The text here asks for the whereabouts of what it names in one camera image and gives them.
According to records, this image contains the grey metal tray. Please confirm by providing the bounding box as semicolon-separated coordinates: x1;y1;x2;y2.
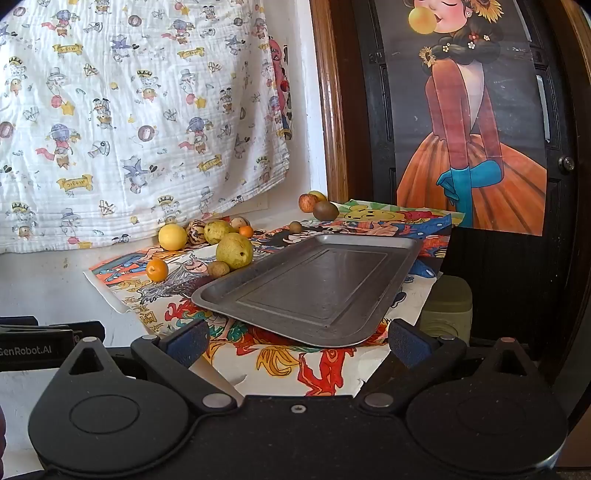
191;233;423;349

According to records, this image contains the cartoon printed tablecloth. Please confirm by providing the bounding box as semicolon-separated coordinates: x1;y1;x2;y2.
83;198;467;398

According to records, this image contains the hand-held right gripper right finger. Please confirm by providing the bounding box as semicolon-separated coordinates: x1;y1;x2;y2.
355;318;539;414

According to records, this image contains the red cartoon wall sticker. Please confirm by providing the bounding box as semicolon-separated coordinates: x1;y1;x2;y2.
268;38;295;140

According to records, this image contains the olive green plastic container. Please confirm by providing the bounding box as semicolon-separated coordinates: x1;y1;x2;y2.
419;274;474;344

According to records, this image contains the white cartoon printed blanket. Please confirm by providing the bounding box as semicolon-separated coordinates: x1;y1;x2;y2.
0;0;291;254

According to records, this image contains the wall poster orange dress figure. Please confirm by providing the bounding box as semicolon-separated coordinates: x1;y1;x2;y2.
372;0;550;237

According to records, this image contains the small green pear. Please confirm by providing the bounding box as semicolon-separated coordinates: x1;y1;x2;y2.
204;220;237;245

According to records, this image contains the brown wooden door frame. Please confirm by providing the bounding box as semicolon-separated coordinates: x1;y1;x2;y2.
310;0;591;416

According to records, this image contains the large green pear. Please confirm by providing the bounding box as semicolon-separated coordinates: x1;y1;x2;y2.
215;232;254;270

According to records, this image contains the round yellow citrus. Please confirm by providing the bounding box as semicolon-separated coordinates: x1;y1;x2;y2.
158;223;188;252

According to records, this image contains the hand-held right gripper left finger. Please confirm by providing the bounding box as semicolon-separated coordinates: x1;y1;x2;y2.
55;318;238;414

